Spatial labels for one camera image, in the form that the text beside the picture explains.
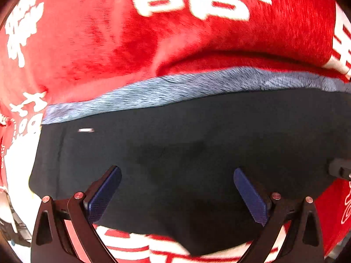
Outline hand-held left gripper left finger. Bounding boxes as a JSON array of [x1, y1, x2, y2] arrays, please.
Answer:
[[31, 165, 122, 263]]

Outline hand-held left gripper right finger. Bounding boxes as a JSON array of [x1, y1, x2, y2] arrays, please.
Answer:
[[233, 167, 326, 263]]

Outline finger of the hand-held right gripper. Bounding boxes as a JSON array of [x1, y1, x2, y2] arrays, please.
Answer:
[[328, 158, 351, 182]]

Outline black pants with grey lining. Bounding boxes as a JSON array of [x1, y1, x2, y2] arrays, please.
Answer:
[[29, 66, 351, 256]]

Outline red printed blanket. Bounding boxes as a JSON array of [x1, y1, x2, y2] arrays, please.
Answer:
[[0, 0, 351, 263]]

